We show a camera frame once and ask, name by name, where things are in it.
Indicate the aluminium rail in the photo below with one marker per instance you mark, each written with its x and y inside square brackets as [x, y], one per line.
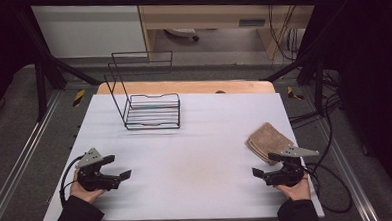
[350, 174]
[22, 154]

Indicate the chair base with caster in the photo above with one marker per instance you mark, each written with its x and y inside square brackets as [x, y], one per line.
[182, 33]

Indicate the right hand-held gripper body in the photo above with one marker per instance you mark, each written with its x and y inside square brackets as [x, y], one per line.
[287, 173]

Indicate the yellow black tape marker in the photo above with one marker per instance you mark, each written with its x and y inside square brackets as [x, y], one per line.
[78, 97]
[294, 94]

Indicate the person's left hand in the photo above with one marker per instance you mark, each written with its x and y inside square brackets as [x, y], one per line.
[82, 194]

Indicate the black metal stand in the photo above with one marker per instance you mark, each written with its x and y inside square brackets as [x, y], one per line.
[317, 71]
[41, 77]

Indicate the brown towel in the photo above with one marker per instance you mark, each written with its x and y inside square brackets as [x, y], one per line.
[268, 139]

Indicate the white cabinet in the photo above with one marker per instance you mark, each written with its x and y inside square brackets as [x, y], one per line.
[87, 31]

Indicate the black metal crossbar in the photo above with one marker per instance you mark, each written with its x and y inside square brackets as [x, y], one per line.
[179, 1]

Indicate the person's right hand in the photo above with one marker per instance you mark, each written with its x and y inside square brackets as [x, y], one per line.
[297, 190]

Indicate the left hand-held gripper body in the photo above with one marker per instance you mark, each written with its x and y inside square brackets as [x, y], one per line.
[93, 180]

